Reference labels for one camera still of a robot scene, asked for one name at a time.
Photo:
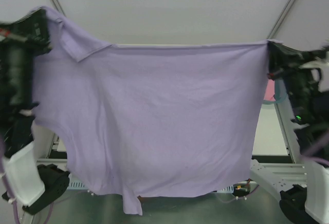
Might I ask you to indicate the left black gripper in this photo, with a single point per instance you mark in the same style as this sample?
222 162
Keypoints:
36 32

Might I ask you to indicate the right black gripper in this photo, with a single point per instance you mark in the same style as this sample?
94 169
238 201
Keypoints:
278 58

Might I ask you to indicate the purple t shirt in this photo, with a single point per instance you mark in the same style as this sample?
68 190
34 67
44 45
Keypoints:
150 121

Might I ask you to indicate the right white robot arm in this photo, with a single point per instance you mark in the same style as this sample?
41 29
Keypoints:
301 74

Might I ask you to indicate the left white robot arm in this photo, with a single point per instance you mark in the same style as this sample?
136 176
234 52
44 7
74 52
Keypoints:
34 186

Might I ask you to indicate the blue plastic basket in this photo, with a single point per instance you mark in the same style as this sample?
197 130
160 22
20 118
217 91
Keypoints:
279 95

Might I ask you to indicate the pink t shirt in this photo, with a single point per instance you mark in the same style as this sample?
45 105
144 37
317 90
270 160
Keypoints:
270 91

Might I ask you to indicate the right aluminium frame post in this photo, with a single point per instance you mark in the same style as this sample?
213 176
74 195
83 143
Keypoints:
281 18

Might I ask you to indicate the aluminium rail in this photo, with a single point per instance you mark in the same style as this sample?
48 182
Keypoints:
283 167

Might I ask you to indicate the right white cable duct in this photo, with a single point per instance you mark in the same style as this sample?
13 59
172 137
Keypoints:
226 190

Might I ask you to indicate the white cable duct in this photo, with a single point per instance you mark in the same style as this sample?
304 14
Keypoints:
226 190
76 185

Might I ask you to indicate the left white cable duct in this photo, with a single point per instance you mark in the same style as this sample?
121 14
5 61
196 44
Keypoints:
76 185

